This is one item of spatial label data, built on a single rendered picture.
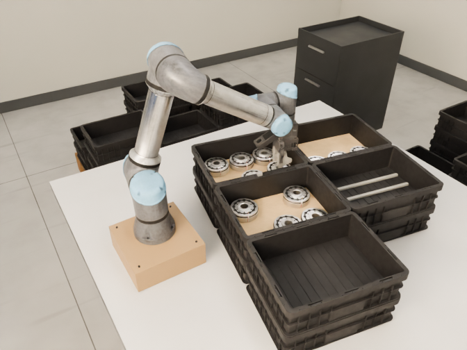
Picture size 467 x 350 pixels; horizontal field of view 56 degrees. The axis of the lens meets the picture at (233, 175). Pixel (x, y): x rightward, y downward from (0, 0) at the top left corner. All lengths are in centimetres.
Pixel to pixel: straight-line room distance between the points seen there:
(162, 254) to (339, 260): 60
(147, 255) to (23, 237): 156
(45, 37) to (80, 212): 267
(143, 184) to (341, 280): 71
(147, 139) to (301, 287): 70
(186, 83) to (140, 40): 336
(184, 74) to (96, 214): 83
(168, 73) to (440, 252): 119
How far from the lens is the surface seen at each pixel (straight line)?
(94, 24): 447
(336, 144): 209
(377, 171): 196
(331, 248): 155
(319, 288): 142
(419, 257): 180
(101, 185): 208
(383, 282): 135
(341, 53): 310
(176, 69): 132
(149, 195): 146
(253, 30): 528
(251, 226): 159
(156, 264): 153
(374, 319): 150
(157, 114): 148
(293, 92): 164
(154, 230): 156
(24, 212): 322
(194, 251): 158
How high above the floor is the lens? 191
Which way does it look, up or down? 36 degrees down
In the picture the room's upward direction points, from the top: straight up
